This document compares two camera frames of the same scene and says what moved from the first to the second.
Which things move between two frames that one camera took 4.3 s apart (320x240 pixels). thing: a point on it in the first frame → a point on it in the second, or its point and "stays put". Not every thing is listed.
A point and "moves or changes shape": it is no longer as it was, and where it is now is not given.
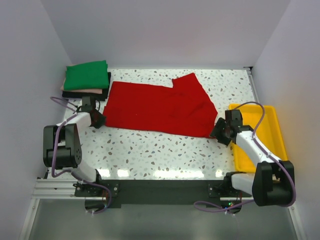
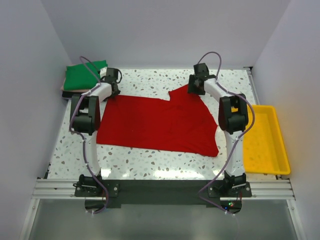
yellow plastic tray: x=269 y=133 stays put
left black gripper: x=102 y=119 → x=116 y=93
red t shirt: x=183 y=109 moves or changes shape
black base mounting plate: x=159 y=191 stays put
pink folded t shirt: x=88 y=91 stays put
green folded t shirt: x=91 y=75 stays put
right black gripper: x=220 y=123 → x=191 y=88
